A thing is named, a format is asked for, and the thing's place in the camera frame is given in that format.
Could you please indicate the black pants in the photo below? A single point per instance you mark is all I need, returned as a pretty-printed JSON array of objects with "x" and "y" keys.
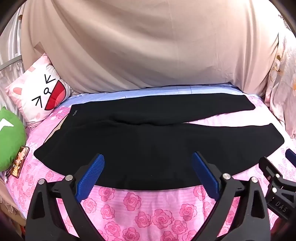
[{"x": 143, "y": 143}]

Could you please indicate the beige hanging cloth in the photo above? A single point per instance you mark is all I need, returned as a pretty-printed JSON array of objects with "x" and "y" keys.
[{"x": 148, "y": 46}]

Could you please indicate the pink rose bedsheet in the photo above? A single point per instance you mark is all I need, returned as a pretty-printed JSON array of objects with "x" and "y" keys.
[{"x": 143, "y": 208}]

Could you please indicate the floral curtain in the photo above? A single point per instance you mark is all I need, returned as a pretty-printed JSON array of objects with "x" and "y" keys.
[{"x": 283, "y": 88}]

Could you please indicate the green cushion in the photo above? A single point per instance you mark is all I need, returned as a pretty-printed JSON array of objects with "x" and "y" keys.
[{"x": 11, "y": 139}]

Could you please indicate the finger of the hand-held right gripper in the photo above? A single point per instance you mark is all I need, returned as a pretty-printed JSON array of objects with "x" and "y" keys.
[
  {"x": 269, "y": 168},
  {"x": 291, "y": 154}
]

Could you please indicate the cat face pillow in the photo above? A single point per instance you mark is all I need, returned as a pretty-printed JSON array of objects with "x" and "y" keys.
[{"x": 39, "y": 92}]

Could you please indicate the metal window rail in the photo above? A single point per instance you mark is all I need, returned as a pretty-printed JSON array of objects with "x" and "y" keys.
[{"x": 10, "y": 63}]

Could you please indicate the white sheer curtain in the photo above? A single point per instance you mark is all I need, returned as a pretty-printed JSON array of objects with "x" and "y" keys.
[{"x": 10, "y": 46}]

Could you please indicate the phone with photo case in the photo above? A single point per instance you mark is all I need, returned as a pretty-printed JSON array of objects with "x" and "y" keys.
[{"x": 20, "y": 162}]

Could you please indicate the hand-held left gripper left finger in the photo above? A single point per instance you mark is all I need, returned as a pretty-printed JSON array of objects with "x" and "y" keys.
[{"x": 91, "y": 177}]

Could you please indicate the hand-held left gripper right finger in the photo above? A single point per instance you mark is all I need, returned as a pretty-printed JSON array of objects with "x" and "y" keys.
[{"x": 204, "y": 177}]

